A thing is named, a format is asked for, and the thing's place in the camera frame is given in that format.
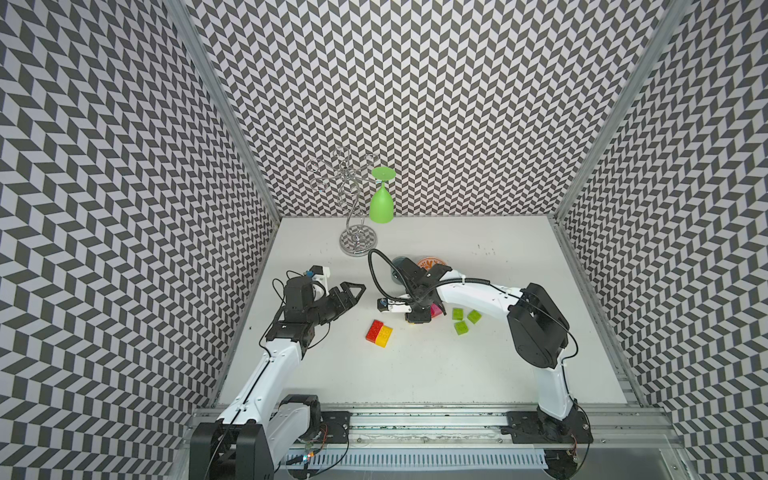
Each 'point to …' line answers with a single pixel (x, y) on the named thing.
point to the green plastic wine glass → (381, 205)
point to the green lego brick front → (461, 328)
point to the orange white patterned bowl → (427, 263)
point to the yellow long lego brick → (384, 336)
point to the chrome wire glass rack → (355, 240)
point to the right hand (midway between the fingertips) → (413, 311)
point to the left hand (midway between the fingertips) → (358, 294)
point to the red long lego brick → (374, 331)
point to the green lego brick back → (458, 314)
